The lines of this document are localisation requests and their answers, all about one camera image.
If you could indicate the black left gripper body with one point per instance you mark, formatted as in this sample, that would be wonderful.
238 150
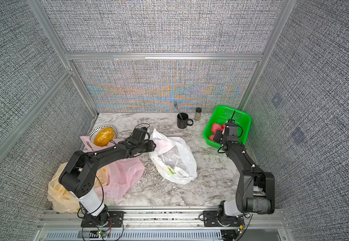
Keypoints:
146 147

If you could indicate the green plastic basket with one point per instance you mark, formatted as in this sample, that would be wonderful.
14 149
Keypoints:
220 115

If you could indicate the small black knob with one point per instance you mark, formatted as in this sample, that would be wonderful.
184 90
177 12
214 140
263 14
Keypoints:
198 111

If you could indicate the aluminium front rail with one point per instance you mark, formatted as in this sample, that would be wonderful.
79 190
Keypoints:
165 218

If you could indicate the white plastic bag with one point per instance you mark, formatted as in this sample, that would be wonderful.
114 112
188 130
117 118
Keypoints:
173 159

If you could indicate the beige plastic bag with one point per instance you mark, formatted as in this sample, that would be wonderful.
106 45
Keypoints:
62 200

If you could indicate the pink plastic bag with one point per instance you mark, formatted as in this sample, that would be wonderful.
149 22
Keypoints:
116 179

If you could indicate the black mug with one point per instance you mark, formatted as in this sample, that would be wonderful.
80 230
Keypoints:
183 121

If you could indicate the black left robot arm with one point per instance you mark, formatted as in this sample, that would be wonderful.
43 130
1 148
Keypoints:
80 173

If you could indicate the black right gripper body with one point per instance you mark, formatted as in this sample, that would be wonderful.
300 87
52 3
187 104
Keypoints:
219 137

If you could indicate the pink red apple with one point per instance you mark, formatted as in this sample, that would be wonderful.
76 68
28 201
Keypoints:
211 137

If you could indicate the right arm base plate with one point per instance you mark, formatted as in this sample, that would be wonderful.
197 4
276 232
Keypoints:
210 217

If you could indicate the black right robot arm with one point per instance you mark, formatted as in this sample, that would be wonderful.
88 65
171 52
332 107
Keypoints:
256 188

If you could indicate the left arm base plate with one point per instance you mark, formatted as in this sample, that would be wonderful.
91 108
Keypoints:
105 219

